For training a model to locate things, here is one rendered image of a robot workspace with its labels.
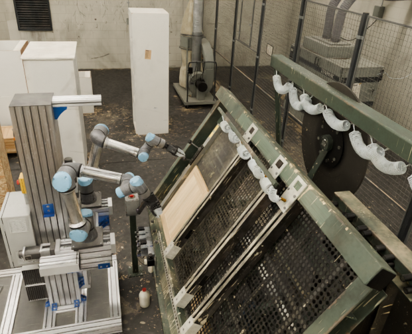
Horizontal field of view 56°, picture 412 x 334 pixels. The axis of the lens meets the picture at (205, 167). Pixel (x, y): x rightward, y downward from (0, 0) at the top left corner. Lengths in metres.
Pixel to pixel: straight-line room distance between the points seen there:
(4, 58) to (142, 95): 2.17
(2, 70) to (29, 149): 4.26
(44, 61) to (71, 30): 5.92
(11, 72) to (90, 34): 4.34
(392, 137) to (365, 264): 0.75
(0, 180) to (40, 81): 1.31
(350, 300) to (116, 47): 9.96
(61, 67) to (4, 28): 6.16
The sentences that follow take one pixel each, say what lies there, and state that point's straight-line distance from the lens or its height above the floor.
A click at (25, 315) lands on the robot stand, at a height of 0.21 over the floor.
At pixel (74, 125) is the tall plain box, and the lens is 5.32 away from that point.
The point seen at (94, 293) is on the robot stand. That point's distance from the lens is 3.77.
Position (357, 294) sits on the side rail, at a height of 1.78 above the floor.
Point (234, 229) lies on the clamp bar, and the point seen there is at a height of 1.48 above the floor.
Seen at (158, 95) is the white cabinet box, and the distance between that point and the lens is 6.80.
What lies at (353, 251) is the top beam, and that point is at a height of 1.91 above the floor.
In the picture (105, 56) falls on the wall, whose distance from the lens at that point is 11.08.
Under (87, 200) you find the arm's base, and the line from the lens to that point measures 3.36.
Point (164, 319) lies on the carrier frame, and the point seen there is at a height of 0.18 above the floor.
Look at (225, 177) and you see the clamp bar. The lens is 2.66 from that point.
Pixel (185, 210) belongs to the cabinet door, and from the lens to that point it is 3.06.
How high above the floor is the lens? 2.93
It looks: 29 degrees down
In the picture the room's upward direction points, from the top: 3 degrees clockwise
